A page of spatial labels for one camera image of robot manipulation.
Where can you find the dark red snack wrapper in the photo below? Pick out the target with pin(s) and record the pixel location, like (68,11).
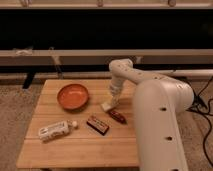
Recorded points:
(117,116)

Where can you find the grey metal rail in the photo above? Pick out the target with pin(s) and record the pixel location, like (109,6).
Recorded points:
(88,57)

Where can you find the wooden table board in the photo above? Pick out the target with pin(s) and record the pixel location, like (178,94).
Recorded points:
(84,147)

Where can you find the orange bowl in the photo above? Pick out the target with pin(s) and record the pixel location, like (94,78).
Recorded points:
(73,96)

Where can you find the white plastic bottle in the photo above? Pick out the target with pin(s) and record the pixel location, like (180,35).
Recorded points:
(55,130)

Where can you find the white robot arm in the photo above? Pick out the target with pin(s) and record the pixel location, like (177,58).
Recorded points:
(156,101)

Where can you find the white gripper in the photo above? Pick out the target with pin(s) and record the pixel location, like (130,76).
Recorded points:
(115,90)

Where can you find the brown chocolate bar box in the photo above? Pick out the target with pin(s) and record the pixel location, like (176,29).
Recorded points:
(98,125)

